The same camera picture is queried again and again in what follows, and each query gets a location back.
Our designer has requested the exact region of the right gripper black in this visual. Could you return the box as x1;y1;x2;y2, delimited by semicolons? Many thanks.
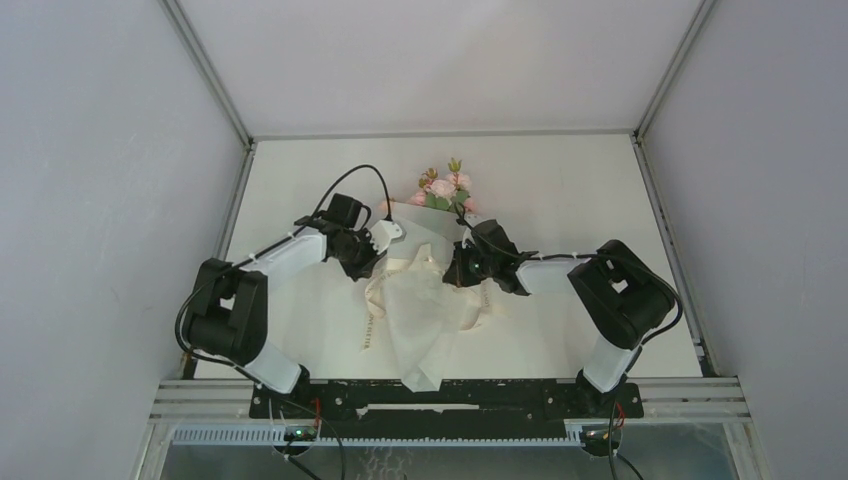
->
444;238;499;286

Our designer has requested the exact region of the cream printed ribbon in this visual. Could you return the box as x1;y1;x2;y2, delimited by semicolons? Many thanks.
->
362;243;507;356

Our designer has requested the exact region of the pink fake rose stem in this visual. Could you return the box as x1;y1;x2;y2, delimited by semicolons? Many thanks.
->
418;169;457;211
463;197;477;214
445;157;472;195
407;190;428;206

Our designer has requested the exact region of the translucent white wrapping paper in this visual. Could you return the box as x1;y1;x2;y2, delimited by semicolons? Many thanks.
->
291;201;505;393

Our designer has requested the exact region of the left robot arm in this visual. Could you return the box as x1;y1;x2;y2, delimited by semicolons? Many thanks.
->
175;194;404;417

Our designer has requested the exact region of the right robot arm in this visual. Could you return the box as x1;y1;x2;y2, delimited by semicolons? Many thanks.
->
443;216;683;416

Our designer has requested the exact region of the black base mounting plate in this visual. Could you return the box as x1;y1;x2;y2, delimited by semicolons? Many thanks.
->
248;379;645;438

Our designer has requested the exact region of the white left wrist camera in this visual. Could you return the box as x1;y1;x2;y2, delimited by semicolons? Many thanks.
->
368;219;405;255

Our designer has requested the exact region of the white slotted cable duct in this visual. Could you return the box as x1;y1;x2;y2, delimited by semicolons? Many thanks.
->
171;423;607;447

